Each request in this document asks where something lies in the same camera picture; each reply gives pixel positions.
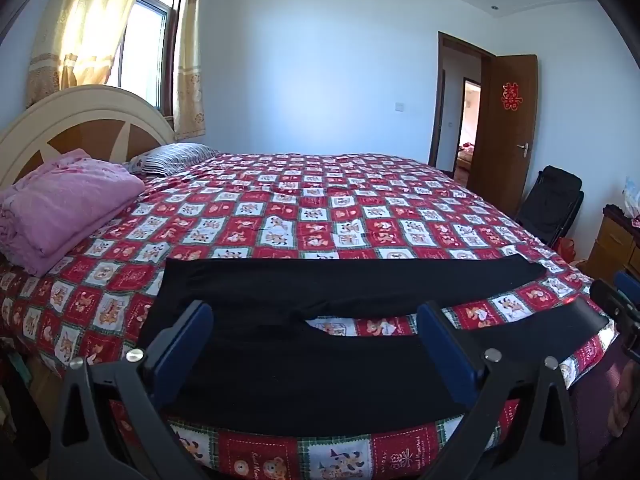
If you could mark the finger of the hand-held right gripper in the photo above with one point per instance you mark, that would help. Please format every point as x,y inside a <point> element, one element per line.
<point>628,286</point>
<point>607,296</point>

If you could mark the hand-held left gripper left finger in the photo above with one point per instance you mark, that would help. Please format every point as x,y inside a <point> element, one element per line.
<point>186,350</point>

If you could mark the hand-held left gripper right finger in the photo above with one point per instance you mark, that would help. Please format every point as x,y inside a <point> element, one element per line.
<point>447,350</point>

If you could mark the black pants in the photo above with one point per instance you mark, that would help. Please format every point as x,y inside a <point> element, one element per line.
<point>300,360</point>

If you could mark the brown wooden cabinet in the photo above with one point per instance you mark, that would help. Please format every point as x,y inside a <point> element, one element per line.
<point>610,245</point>

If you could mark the small red bag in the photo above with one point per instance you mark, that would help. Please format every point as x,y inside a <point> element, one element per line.
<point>566,251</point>

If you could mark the purple printed cloth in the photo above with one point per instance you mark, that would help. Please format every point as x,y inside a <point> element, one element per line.
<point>610,400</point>

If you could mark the black folding chair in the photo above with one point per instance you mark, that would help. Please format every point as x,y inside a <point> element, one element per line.
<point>550,200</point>

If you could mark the brown wooden door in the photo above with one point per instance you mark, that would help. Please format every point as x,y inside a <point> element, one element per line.
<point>505,160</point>

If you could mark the red printed patchwork bedspread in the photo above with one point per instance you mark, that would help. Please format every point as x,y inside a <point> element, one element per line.
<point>300,210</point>

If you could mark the striped pillow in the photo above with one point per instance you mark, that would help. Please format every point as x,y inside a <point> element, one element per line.
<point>175,157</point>

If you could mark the folded pink blanket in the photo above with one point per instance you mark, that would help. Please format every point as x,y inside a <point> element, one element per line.
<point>60,200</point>

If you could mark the red paper door decoration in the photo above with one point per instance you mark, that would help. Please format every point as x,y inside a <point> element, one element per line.
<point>510,96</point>

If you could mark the cream and wood headboard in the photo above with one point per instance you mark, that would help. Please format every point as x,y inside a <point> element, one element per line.
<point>75,110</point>

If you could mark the yellow patterned curtain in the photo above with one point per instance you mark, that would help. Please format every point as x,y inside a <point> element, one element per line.
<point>189,60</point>
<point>75,25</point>

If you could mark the window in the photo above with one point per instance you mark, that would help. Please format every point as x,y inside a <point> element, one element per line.
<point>145,45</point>

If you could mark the brown door frame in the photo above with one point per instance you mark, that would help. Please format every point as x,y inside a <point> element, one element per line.
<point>436,110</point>

